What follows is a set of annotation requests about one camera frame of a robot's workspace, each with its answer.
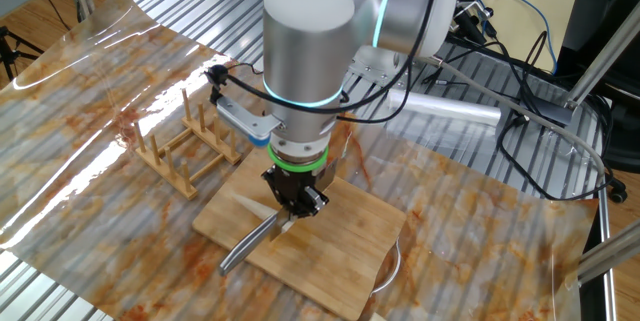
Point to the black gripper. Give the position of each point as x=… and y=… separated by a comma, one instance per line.
x=292, y=186

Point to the steel cleaver knife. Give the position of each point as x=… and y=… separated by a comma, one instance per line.
x=245, y=251

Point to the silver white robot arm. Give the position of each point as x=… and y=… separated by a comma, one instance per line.
x=310, y=46

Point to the tapered white radish piece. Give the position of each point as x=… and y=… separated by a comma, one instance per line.
x=252, y=207

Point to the wooden cutting board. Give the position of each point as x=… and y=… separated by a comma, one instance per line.
x=340, y=261

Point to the wooden peg rack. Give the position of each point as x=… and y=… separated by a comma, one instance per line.
x=190, y=192

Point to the clear plastic film roll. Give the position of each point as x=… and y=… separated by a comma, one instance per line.
x=445, y=108

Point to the marble pattern plastic mat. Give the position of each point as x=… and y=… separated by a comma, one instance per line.
x=475, y=241

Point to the silver black clamp tool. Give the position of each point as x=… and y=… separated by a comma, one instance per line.
x=467, y=23

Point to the black tripod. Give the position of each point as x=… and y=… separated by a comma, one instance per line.
x=5, y=51

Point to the beige desk panel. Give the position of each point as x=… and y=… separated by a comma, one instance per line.
x=560, y=1

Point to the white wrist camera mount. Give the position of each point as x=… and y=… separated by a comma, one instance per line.
x=250, y=121

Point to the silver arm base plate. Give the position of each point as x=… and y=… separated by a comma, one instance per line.
x=372, y=68

